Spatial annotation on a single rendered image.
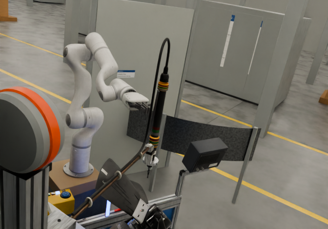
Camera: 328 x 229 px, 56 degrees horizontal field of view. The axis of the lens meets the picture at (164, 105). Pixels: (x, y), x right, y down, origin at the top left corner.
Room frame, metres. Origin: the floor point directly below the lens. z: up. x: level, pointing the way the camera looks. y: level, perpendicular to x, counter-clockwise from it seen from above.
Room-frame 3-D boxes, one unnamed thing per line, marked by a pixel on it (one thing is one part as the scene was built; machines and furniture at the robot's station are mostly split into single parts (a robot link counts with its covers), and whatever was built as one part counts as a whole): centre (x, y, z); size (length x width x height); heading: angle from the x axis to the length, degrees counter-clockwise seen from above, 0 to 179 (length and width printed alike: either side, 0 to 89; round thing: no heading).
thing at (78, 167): (1.69, 0.47, 1.09); 0.19 x 0.19 x 0.18
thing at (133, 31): (3.20, 0.31, 1.10); 1.21 x 0.05 x 2.20; 126
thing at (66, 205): (1.31, 0.47, 1.02); 0.16 x 0.10 x 0.11; 126
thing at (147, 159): (1.18, 0.02, 1.50); 0.09 x 0.07 x 0.10; 161
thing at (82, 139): (1.72, 0.44, 1.30); 0.19 x 0.12 x 0.24; 134
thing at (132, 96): (1.35, 0.14, 1.66); 0.11 x 0.10 x 0.07; 36
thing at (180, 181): (1.79, -0.20, 0.96); 0.03 x 0.03 x 0.20; 36
